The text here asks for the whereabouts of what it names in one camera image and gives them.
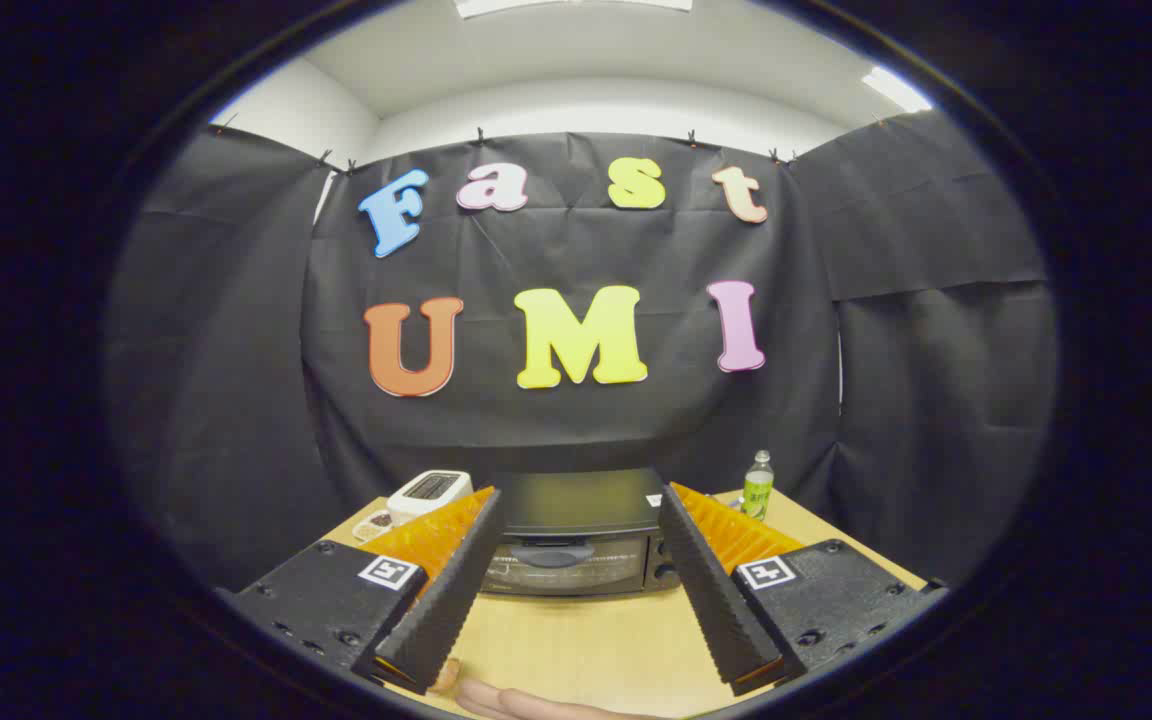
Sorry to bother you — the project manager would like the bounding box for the green label drink bottle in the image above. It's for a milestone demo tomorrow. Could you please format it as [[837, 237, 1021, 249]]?
[[742, 450, 775, 522]]

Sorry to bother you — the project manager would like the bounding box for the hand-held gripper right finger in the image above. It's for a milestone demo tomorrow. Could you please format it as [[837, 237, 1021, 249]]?
[[658, 482, 949, 698]]

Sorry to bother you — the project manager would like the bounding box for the black toaster oven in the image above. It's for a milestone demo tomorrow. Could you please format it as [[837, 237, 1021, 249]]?
[[481, 468, 683, 599]]

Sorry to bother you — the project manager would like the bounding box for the ceiling light panel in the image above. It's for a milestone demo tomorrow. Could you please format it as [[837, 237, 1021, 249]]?
[[456, 0, 694, 20], [861, 65, 934, 113]]

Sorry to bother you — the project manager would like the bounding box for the white pop-up toaster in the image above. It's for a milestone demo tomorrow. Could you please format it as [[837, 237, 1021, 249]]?
[[386, 470, 474, 527]]

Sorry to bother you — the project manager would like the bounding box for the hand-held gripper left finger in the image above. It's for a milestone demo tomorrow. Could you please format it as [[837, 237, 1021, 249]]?
[[221, 487, 507, 696]]

